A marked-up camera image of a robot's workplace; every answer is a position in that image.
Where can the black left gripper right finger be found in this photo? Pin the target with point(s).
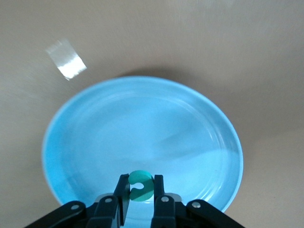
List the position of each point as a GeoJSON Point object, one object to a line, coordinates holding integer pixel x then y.
{"type": "Point", "coordinates": [171, 211]}

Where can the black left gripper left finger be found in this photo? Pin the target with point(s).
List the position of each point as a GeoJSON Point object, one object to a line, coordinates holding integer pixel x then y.
{"type": "Point", "coordinates": [104, 209]}

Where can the teal letter c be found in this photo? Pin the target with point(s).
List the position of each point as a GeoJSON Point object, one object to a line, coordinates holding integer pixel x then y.
{"type": "Point", "coordinates": [145, 187]}

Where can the blue plate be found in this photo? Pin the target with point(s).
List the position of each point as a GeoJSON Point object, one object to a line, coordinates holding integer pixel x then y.
{"type": "Point", "coordinates": [147, 133]}

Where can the clear tape piece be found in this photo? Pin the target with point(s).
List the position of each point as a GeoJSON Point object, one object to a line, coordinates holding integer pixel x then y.
{"type": "Point", "coordinates": [67, 61]}

